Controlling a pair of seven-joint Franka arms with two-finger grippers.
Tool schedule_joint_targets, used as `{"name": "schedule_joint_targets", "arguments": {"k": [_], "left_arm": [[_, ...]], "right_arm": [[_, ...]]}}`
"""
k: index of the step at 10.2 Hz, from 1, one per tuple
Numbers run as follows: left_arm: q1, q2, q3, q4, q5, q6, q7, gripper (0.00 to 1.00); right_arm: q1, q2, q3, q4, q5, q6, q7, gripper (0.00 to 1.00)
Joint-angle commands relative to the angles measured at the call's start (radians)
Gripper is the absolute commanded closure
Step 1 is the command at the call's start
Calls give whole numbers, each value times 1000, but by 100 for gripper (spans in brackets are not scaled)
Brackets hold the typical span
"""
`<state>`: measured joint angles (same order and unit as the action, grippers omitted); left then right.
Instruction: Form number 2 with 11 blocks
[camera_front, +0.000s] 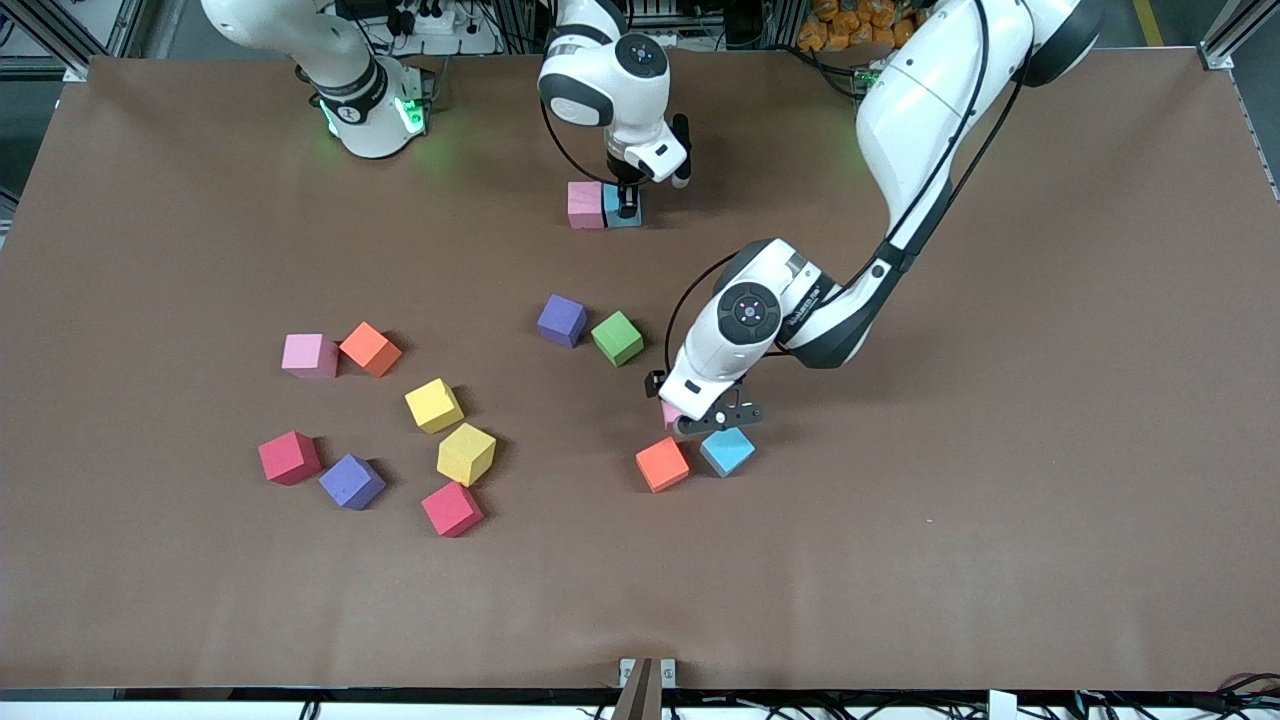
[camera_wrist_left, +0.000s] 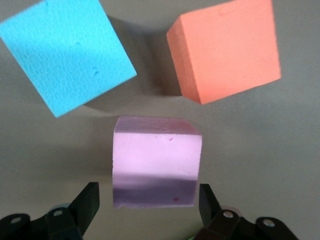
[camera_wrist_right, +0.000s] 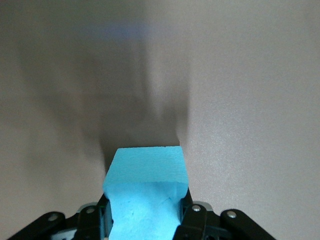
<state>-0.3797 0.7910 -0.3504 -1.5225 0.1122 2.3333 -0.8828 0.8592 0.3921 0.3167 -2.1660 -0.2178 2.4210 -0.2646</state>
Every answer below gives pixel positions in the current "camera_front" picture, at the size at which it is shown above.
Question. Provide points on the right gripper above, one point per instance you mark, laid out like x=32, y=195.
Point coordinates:
x=627, y=195

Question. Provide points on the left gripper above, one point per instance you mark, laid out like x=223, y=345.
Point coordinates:
x=657, y=384

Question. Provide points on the blue foam cube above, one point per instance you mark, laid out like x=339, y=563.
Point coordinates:
x=727, y=453
x=609, y=208

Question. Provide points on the pink foam cube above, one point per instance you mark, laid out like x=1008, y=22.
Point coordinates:
x=585, y=205
x=310, y=355
x=670, y=412

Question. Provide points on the yellow foam cube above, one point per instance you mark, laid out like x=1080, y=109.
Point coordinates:
x=433, y=406
x=466, y=454

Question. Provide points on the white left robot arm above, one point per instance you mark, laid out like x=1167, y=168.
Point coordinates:
x=930, y=100

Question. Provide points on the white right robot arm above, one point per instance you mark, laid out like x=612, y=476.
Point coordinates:
x=365, y=115

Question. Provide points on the orange foam cube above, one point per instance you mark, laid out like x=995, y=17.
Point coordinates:
x=370, y=349
x=662, y=465

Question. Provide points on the green foam cube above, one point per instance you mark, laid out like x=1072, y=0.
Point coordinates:
x=617, y=338

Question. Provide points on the purple foam cube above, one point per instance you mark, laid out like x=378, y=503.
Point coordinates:
x=352, y=482
x=562, y=320

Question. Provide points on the white power strip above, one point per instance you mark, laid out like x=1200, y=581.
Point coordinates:
x=450, y=42

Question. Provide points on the orange snack bags pile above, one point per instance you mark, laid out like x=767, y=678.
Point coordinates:
x=850, y=25

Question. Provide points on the red foam cube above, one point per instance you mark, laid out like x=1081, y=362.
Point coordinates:
x=289, y=458
x=452, y=510

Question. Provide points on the brown table mat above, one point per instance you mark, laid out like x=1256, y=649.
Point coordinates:
x=1050, y=450

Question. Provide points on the silver metal bracket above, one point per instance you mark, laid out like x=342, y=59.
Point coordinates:
x=627, y=668

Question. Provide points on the grey camera stand pole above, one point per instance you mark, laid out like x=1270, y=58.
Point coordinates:
x=636, y=700

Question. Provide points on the aluminium frame post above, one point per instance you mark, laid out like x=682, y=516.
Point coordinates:
x=45, y=35
x=1225, y=40

